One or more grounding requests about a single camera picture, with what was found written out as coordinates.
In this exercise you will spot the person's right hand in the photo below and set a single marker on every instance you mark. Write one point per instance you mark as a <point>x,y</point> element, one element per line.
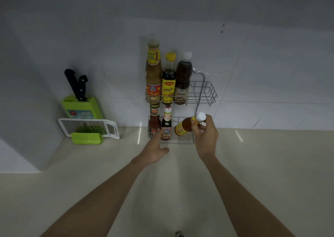
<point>207,140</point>

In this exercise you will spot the person's left hand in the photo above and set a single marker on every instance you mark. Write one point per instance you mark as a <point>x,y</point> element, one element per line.
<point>152,150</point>

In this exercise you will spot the person's left thumb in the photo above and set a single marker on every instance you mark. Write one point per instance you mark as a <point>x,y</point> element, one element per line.
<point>164,151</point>

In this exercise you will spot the person's right thumb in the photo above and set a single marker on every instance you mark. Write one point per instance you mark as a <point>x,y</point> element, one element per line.
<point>195,127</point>

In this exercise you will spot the orange sauce bottle white cap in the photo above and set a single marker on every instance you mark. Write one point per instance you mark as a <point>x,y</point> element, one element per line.
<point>182,127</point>

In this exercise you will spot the person's right forearm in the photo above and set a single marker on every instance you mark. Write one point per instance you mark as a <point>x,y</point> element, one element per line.
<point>242,203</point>

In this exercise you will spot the person's left forearm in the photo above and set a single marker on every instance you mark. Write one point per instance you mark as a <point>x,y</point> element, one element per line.
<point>104,200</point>

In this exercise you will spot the dark oyster sauce bottle red label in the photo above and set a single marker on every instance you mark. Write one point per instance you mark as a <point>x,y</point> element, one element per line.
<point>167,126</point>

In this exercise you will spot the small red chili sauce bottle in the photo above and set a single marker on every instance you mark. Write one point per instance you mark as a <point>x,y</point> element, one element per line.
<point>154,119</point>

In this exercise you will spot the brown fish sauce bottle white cap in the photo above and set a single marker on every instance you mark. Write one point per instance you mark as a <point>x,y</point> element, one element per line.
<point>183,77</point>

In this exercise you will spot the dark soy sauce bottle yellow cap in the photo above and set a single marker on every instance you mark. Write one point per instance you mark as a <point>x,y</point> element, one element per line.
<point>168,83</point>

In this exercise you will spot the tall tan sauce bottle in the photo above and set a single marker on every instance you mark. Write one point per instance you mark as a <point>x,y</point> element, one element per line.
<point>153,72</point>

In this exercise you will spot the green slicer hand guard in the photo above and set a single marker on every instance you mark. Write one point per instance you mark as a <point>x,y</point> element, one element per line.
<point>87,138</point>

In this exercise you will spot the white flat grater slicer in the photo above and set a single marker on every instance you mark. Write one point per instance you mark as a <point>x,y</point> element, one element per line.
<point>78,124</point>

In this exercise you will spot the green knife block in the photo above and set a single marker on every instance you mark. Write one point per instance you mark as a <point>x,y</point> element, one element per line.
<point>83,109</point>

